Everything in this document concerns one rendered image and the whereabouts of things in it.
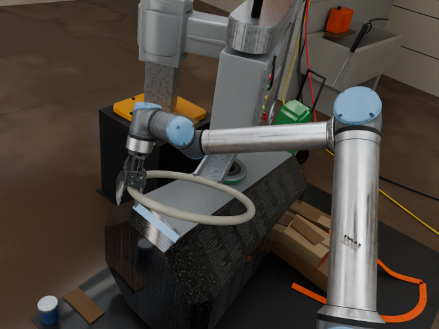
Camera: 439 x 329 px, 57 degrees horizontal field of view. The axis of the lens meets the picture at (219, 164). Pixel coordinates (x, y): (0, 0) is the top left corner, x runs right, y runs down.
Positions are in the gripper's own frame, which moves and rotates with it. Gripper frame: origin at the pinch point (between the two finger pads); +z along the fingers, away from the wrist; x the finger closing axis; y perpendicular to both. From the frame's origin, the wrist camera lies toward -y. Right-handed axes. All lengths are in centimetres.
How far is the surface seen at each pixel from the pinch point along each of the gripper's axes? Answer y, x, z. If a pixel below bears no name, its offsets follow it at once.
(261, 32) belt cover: -24, 44, -72
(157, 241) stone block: -31.1, 21.9, 29.2
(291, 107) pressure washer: -193, 158, -37
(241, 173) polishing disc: -57, 66, -3
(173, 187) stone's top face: -57, 31, 10
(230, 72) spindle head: -37, 40, -53
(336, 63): -261, 234, -92
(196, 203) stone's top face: -45, 41, 13
